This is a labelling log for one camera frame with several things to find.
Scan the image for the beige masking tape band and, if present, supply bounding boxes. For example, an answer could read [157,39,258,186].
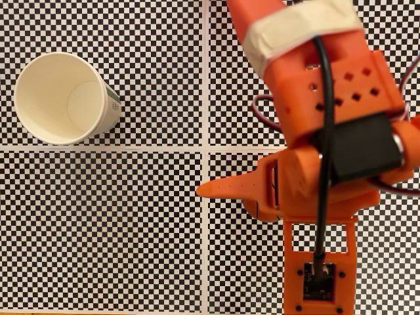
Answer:
[243,0,365,72]

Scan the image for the small orange basketball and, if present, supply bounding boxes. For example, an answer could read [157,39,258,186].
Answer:
[241,198,285,224]

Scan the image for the black white checkerboard paper sheet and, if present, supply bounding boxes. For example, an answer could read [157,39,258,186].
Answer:
[0,148,207,313]
[205,0,420,151]
[205,149,420,315]
[0,0,206,150]

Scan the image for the black camera cable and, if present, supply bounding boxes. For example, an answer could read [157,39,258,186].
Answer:
[310,35,336,273]

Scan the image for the white paper cup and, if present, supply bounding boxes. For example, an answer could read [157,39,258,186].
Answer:
[13,51,122,146]

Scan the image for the red black servo cable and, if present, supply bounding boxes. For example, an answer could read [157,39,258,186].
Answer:
[251,94,286,134]
[398,54,420,122]
[367,177,420,198]

